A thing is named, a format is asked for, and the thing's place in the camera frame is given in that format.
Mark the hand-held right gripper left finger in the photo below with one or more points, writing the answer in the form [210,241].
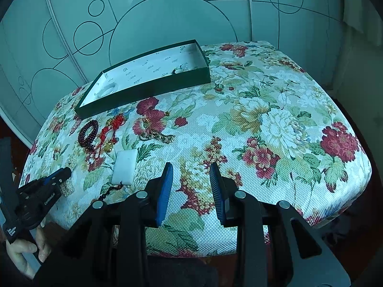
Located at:
[166,191]

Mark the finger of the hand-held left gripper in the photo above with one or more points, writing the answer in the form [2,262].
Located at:
[66,172]
[54,182]

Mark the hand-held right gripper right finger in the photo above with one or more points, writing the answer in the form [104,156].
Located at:
[217,191]

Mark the green box with white lining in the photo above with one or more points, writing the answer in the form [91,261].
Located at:
[149,86]

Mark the person's left hand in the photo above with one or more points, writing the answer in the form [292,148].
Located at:
[22,251]

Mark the red knot tassel ornament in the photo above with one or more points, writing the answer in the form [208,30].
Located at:
[115,122]

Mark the white bangle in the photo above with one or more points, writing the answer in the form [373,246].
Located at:
[103,92]

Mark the floral tablecloth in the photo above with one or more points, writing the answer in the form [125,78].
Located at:
[269,110]

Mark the frosted glass wardrobe door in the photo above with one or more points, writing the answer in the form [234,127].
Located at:
[179,6]
[299,27]
[24,65]

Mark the small pale bead charm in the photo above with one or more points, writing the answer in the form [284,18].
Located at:
[179,71]

